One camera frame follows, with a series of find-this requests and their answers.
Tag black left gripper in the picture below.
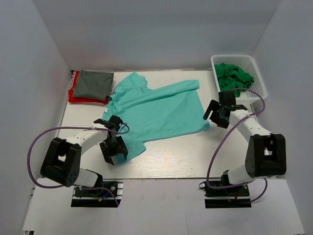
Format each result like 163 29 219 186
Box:
100 136 128 165

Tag teal t shirt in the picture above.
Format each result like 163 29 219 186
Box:
103 72 210 164

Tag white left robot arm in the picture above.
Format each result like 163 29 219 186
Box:
40 115 128 195

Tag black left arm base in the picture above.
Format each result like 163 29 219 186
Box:
71 180 123 208

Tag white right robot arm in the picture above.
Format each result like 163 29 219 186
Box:
203 90 287 195

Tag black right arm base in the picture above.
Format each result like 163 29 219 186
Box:
199 181 251 209

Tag crumpled green t shirt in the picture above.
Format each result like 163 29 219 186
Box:
214 63 254 97

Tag white plastic basket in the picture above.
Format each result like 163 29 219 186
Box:
211 54 267 104

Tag folded grey t shirt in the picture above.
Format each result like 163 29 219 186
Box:
72 70 114 101

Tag folded red t shirt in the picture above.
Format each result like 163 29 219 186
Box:
68 70 109 105

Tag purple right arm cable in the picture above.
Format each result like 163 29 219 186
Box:
206 88 268 203

